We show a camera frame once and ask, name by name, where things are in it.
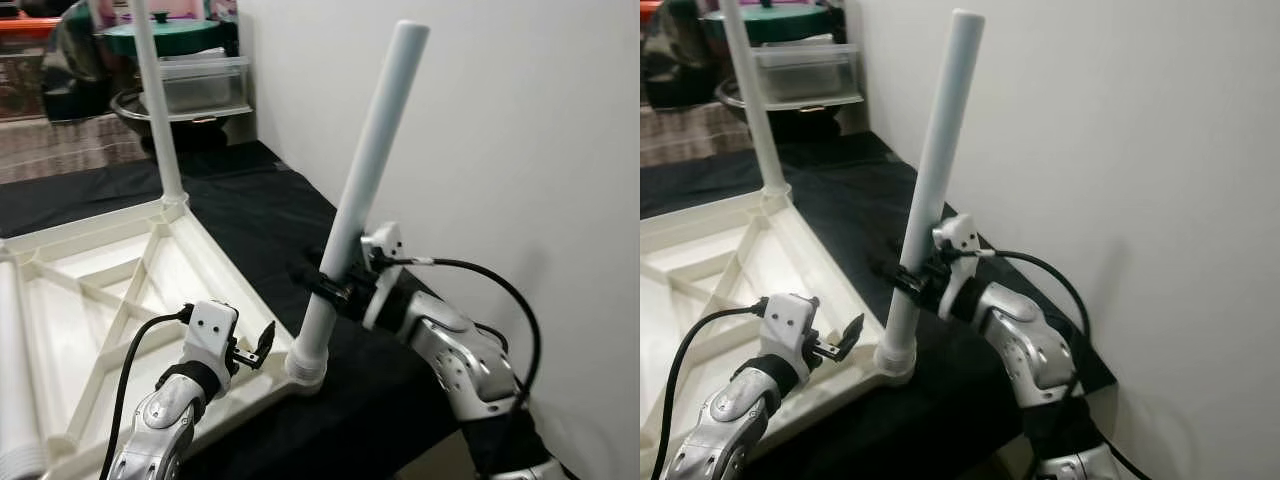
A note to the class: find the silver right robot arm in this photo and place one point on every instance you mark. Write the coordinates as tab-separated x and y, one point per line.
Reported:
450	350
1030	340

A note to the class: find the white plastic table leg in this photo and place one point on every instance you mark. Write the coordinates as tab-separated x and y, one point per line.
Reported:
750	100
370	150
945	130
18	370
155	110

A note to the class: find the pink plastic box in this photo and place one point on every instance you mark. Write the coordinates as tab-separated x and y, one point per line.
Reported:
200	8

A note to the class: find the white plastic table top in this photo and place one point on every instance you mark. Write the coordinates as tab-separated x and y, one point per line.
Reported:
130	300
730	290

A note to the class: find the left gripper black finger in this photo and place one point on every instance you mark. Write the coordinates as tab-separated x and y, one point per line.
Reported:
265	338
852	330

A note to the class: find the dark green round lid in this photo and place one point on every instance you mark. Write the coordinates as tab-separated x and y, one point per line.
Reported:
175	38
790	25

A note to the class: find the shiny black plastic bag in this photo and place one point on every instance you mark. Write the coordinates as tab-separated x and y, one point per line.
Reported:
680	60
75	70

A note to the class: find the clear lidded plastic container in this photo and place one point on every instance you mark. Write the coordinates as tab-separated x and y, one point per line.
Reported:
210	85
815	75

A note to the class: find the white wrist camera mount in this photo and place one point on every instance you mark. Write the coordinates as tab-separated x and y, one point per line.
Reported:
958	240
385	250
790	325
210	335

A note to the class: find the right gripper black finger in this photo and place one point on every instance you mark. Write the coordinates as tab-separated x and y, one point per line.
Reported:
302	268
886	266
908	282
325	290

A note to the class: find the beige patterned cloth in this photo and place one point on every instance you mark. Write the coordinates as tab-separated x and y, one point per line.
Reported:
690	135
70	150

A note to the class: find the black tablecloth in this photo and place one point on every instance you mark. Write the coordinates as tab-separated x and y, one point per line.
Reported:
860	220
280	230

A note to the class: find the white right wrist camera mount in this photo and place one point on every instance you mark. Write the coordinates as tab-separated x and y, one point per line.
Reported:
385	250
958	240

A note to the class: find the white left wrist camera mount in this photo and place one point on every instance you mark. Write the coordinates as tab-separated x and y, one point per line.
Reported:
790	325
210	335

